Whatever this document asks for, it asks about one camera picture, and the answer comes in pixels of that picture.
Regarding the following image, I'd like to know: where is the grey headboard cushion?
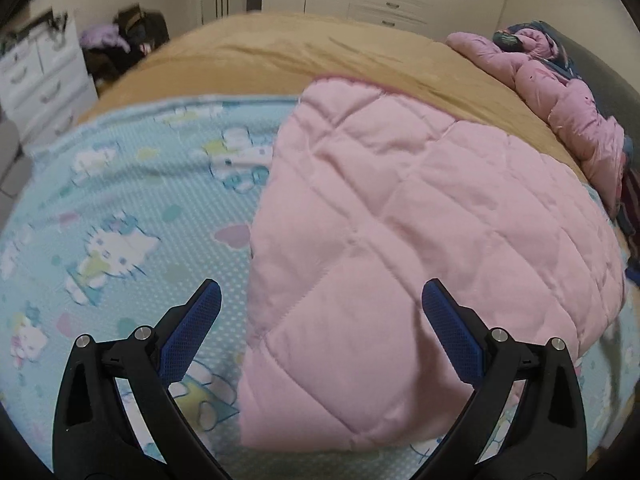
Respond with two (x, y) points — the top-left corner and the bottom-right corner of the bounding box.
(550, 27), (640, 168)

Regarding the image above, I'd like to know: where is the white drawer chest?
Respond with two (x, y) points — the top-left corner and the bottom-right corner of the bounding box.
(1, 11), (98, 145)

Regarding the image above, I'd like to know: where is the lilac clothes pile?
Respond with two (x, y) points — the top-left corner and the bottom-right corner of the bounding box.
(79, 24), (130, 53)

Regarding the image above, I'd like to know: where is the pink quilted jacket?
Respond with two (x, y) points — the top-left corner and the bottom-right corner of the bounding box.
(239, 77), (625, 452)

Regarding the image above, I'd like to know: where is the blue cartoon cat blanket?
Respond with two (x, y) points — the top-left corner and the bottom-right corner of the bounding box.
(0, 93), (626, 480)

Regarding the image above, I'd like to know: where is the tan bed cover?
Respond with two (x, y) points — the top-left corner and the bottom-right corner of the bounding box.
(80, 12), (585, 179)

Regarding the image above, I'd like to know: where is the black backpack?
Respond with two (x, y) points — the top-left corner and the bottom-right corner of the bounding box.
(114, 4), (170, 62)

